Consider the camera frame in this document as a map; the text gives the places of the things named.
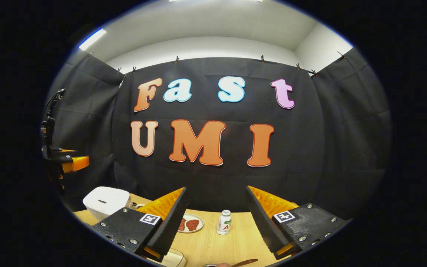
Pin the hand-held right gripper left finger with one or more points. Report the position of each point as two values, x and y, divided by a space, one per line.
172 222

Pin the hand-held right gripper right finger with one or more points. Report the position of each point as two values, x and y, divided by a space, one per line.
263 222

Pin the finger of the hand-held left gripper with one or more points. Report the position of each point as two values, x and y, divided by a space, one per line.
67 151
76 164

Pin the brown wooden spoon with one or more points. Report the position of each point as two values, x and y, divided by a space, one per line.
247 262

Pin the white rice cooker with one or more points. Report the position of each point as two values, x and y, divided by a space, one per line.
104 200

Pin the red meat piece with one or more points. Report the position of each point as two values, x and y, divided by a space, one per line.
182 224
192 224

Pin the white round plate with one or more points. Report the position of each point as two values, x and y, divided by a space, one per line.
195 216

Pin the white drink bottle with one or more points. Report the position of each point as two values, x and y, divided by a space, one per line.
224 222

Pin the black backdrop cloth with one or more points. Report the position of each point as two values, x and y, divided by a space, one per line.
217 185

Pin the narrow ceiling light strip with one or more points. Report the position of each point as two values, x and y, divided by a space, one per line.
92 39

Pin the wide ceiling light panel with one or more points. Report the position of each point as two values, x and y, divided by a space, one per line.
217 1

